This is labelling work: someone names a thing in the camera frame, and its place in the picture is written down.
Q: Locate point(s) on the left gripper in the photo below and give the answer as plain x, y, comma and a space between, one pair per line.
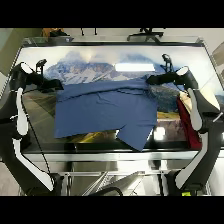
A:
50, 84

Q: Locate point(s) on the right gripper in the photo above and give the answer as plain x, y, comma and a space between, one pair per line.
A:
154, 79

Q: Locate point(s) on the blue T-shirt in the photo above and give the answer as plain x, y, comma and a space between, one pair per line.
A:
106, 110

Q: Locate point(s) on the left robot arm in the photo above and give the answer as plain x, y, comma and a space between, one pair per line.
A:
20, 116

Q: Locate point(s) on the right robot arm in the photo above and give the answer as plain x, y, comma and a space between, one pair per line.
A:
200, 113

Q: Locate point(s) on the cream garment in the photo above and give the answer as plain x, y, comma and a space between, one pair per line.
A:
185, 99

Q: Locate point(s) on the black office chair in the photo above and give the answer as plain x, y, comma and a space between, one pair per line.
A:
146, 34

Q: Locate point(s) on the red garment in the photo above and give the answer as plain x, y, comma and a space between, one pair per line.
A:
188, 128

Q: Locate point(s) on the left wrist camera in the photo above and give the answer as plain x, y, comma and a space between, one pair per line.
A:
41, 65

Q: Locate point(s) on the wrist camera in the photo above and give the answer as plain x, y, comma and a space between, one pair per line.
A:
41, 65
166, 61

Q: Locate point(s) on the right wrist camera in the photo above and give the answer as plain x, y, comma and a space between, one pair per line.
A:
166, 61

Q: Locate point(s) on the silver frame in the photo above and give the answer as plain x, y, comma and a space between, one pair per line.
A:
110, 173

